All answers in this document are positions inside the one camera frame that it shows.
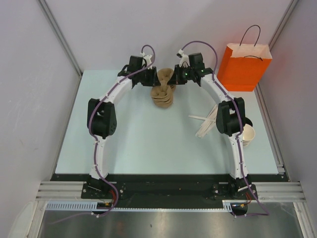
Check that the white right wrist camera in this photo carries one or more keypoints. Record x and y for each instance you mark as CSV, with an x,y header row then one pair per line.
x,y
184,59

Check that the stack of paper cups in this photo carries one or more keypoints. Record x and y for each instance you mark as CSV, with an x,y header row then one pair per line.
x,y
248,135

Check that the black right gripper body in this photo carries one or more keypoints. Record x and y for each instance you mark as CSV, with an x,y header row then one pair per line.
x,y
183,74

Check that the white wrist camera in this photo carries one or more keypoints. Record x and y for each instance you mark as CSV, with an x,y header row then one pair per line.
x,y
147,60
184,59

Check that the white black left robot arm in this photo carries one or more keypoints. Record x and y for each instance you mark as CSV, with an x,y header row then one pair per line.
x,y
101,116

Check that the white slotted cable duct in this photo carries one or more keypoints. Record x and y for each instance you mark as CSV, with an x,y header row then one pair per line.
x,y
77,206

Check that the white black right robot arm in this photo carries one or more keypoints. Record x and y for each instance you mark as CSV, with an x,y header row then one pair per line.
x,y
230,116

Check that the white wrapped straw pile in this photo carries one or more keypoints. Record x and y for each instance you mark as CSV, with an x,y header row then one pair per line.
x,y
208,124

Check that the stack of black lids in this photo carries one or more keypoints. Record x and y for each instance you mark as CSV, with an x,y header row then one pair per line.
x,y
248,121

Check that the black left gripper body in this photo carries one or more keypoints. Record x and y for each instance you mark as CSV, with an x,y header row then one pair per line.
x,y
147,77

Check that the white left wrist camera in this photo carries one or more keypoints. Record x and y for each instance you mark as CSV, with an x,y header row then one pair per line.
x,y
147,60

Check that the aluminium frame rail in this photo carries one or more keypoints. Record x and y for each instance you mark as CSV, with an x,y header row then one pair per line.
x,y
60,191

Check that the orange paper gift bag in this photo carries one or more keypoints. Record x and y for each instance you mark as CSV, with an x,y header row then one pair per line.
x,y
243,66

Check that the brown pulp cup carrier stack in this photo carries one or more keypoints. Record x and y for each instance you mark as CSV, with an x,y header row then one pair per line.
x,y
162,95

